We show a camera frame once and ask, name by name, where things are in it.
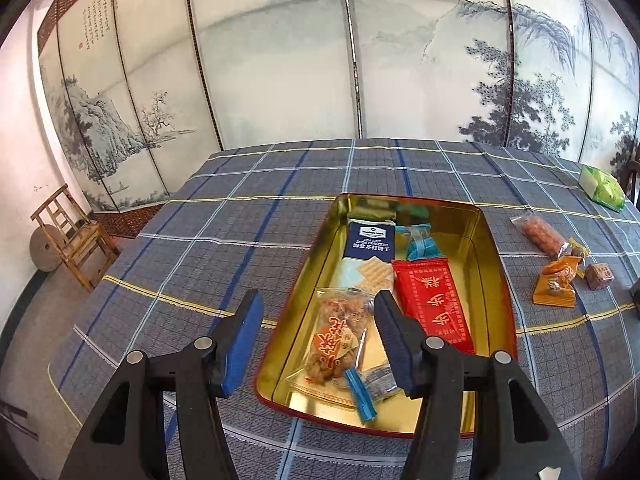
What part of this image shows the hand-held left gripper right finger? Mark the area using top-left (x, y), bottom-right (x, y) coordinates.
top-left (374, 290), bottom-right (583, 480)

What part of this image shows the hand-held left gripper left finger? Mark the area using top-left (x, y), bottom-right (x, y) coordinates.
top-left (59, 290), bottom-right (265, 480)

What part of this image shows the small brown cube packet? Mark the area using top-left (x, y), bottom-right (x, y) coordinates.
top-left (585, 262), bottom-right (615, 292)

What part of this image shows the large red snack packet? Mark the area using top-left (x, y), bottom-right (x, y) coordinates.
top-left (391, 257), bottom-right (476, 356)

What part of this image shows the clear packet with blue ends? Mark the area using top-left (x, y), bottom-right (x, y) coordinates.
top-left (345, 327), bottom-right (401, 421)

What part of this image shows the clear bag orange print snack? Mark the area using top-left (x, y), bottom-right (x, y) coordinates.
top-left (285, 287), bottom-right (376, 408)

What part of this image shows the yellow-topped clear egg packet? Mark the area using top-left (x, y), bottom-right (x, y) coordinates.
top-left (565, 239), bottom-right (592, 278)

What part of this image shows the orange snack packet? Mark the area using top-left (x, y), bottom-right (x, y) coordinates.
top-left (532, 256), bottom-right (585, 307)

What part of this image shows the small teal snack packet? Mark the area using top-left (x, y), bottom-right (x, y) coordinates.
top-left (395, 224), bottom-right (437, 261)

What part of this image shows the red tin box gold inside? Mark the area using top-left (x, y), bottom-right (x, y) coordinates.
top-left (254, 192), bottom-right (518, 438)

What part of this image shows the navy cracker packet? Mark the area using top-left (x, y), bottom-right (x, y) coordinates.
top-left (336, 220), bottom-right (399, 295)

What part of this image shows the long clear pink snack packet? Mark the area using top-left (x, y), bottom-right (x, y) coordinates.
top-left (510, 213), bottom-right (571, 256)

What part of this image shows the grey plaid tablecloth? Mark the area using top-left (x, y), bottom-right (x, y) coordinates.
top-left (47, 139), bottom-right (640, 480)

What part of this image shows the green snack packet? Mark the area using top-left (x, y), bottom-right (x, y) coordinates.
top-left (579, 165), bottom-right (626, 212)

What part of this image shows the dark wooden chair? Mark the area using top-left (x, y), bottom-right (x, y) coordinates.
top-left (622, 140), bottom-right (640, 206)

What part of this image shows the light wooden chair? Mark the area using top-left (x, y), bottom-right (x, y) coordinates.
top-left (31, 184), bottom-right (121, 292)

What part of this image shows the round millstone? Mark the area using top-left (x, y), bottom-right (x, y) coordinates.
top-left (28, 225), bottom-right (63, 273)

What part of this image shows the painted landscape folding screen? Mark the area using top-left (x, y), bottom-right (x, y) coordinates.
top-left (37, 0), bottom-right (640, 211)

